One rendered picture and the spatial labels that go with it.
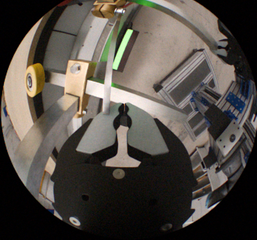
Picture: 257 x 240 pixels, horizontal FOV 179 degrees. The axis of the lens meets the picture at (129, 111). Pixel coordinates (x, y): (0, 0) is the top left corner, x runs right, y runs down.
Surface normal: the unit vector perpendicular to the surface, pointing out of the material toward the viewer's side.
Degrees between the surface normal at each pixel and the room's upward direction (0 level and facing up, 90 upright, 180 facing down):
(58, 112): 90
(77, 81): 0
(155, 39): 0
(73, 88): 0
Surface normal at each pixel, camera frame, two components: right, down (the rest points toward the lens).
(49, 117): 0.35, -0.80
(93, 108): 0.02, 0.51
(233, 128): -0.72, -0.59
